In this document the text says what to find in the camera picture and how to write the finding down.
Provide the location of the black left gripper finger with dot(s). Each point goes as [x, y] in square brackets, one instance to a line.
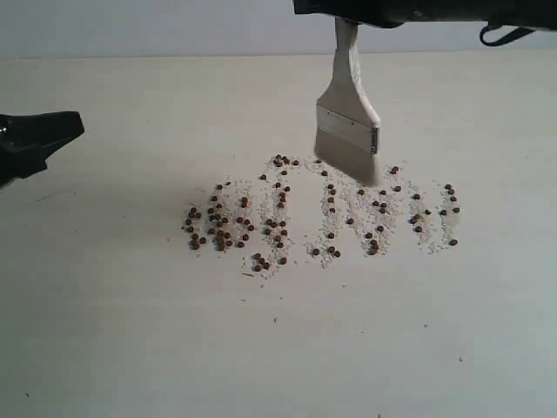
[28, 141]

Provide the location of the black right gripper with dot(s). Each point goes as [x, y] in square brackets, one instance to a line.
[393, 13]

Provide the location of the scattered rice and brown pellets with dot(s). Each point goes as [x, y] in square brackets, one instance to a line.
[303, 205]

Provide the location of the white paint brush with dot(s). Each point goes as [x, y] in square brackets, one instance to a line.
[347, 135]

